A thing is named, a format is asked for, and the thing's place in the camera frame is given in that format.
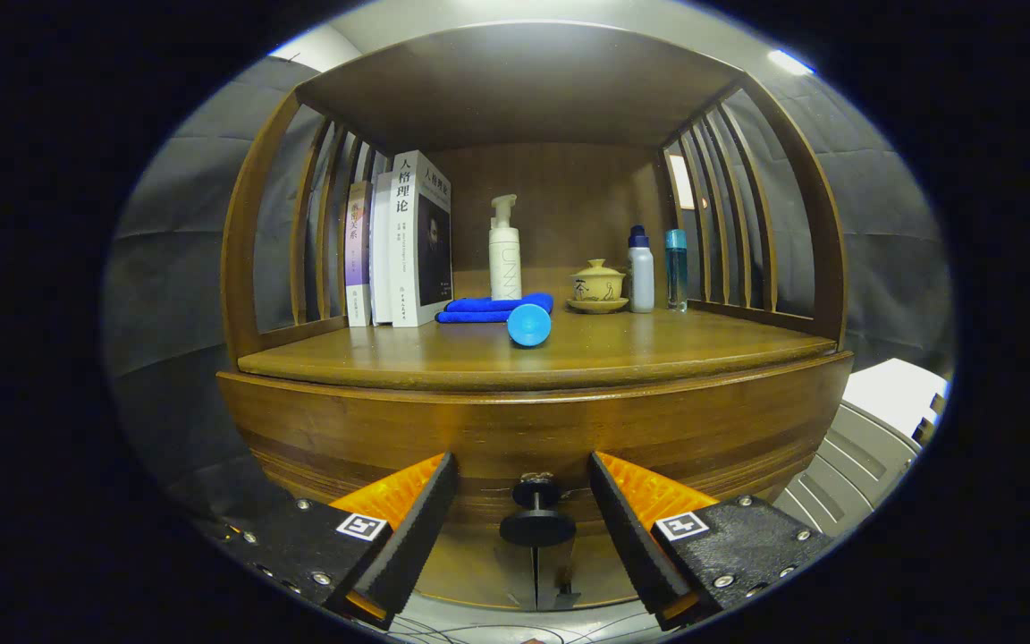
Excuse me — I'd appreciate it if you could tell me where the small ceiling light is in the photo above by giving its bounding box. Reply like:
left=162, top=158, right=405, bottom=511
left=765, top=48, right=815, bottom=77

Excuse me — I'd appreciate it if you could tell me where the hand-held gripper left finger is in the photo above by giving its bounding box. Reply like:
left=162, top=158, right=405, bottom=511
left=227, top=452, right=460, bottom=627

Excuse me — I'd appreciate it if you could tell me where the wooden cabinet door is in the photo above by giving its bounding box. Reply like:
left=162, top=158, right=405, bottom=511
left=412, top=528, right=538, bottom=612
left=535, top=532, right=641, bottom=609

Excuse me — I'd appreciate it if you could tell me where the yellow lidded teacup with saucer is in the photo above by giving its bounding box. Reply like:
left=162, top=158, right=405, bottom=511
left=566, top=258, right=629, bottom=315

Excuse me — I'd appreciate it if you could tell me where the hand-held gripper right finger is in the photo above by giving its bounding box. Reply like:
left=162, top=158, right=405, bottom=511
left=588, top=451, right=836, bottom=630

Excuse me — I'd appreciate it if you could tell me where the wooden countertop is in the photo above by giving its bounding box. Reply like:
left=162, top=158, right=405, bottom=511
left=238, top=300, right=838, bottom=392

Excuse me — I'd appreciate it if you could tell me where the wooden drawer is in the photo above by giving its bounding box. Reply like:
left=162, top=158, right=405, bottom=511
left=215, top=352, right=856, bottom=529

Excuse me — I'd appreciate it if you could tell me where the blue cosmetic tube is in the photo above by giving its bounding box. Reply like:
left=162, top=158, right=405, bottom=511
left=507, top=303, right=553, bottom=348

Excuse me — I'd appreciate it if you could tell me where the clear blue bottle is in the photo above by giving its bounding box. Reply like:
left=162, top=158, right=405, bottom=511
left=664, top=229, right=688, bottom=312

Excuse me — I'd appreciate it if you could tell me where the grey metal filing cabinet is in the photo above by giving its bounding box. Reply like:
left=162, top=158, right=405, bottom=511
left=772, top=358, right=950, bottom=538

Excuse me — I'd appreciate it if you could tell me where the thin white book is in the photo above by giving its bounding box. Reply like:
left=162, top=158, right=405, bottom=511
left=370, top=172, right=395, bottom=326

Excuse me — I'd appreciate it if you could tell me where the white bottle dark blue cap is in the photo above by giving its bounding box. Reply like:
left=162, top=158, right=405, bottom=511
left=627, top=225, right=656, bottom=314

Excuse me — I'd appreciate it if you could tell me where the thick white portrait book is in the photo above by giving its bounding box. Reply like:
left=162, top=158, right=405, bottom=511
left=390, top=149, right=453, bottom=328

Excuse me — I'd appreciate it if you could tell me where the white pump bottle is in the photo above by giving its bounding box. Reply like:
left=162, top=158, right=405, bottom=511
left=489, top=194, right=523, bottom=301

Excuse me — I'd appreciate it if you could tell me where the wooden cabinet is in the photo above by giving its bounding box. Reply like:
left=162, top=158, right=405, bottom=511
left=220, top=20, right=856, bottom=614

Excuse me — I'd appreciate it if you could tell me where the purple book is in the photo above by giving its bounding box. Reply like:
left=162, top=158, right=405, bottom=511
left=344, top=182, right=374, bottom=327

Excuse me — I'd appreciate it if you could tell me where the black drawer knob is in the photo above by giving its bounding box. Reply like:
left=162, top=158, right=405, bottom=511
left=499, top=472, right=578, bottom=548

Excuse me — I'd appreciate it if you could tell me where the folded blue cloth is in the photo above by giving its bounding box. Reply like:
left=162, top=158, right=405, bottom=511
left=435, top=292, right=555, bottom=325

